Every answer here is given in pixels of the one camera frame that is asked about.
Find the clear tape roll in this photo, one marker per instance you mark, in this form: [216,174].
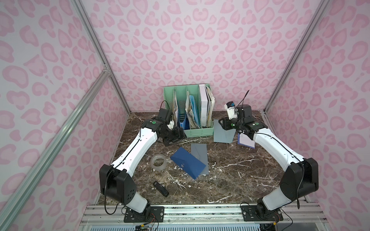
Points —
[158,162]

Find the white folder in organizer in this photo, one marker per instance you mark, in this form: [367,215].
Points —
[203,105]

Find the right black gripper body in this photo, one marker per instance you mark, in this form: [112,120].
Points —
[227,123]

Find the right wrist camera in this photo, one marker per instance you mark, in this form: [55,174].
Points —
[231,110]

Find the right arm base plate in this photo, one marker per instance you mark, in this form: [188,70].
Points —
[260,213]

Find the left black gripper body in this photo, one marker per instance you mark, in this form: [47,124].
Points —
[176,134]

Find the stack of papers right slot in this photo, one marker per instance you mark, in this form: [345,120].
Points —
[211,104]

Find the light teal envelope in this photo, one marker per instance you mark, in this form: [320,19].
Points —
[221,135]

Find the small black device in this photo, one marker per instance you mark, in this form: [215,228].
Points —
[161,189]

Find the dark blue envelope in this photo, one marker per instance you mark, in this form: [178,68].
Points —
[188,163]

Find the aluminium front rail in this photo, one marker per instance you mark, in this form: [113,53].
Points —
[205,214]

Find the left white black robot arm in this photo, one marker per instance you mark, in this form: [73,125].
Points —
[116,179]

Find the white letter paper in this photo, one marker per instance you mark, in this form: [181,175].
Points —
[244,140]

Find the green file organizer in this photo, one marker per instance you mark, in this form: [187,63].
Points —
[179,103]

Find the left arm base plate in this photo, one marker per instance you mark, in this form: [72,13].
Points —
[149,213]

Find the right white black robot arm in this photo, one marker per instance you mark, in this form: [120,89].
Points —
[301,175]

